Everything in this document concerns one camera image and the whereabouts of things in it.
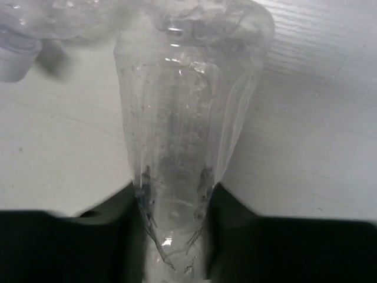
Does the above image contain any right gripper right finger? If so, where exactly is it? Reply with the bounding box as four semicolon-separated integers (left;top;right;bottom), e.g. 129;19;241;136
204;185;376;282

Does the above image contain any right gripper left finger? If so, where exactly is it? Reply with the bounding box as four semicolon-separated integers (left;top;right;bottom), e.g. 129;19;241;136
1;185;146;282

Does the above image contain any clear bottle blue cap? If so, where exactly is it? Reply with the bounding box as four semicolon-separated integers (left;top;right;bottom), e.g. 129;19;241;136
1;1;119;83
114;1;275;282

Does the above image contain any clear bottle blue cap back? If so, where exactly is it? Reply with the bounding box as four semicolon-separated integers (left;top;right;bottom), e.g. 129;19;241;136
1;1;119;83

